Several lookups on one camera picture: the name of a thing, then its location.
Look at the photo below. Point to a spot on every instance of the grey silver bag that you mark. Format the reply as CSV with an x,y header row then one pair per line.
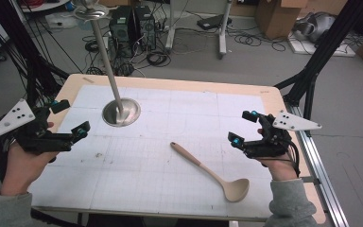
x,y
315,26

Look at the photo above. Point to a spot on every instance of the large cardboard box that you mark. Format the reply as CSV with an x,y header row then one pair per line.
x,y
277,19

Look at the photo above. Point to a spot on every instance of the aluminium rail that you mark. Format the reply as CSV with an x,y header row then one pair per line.
x,y
324,186

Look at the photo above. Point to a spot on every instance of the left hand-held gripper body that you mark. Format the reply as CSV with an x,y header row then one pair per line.
x,y
28,138

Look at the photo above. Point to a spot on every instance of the black flat box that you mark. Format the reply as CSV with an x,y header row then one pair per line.
x,y
214,22

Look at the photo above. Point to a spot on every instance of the black metal frame stand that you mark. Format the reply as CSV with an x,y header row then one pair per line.
x,y
321,63
22,47

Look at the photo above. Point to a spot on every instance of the person's right hand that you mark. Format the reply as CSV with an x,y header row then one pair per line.
x,y
282,168

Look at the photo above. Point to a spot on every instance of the metal pole stand round base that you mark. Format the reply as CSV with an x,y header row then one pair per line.
x,y
124,113

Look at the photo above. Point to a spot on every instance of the white flat board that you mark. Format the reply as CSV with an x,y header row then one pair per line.
x,y
324,49

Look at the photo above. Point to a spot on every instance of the white metal floor stand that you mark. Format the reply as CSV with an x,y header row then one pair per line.
x,y
223,34

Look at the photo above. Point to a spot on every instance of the beige ladle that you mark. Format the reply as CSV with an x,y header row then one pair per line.
x,y
233,189

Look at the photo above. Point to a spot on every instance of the black computer tower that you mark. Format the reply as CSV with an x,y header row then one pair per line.
x,y
121,28
146,30

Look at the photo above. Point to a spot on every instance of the person's left hand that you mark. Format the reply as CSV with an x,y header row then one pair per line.
x,y
20,170

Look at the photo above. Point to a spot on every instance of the white grid mat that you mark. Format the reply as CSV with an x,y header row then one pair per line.
x,y
157,176

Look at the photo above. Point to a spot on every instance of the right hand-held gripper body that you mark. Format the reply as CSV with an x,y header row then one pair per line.
x,y
274,142

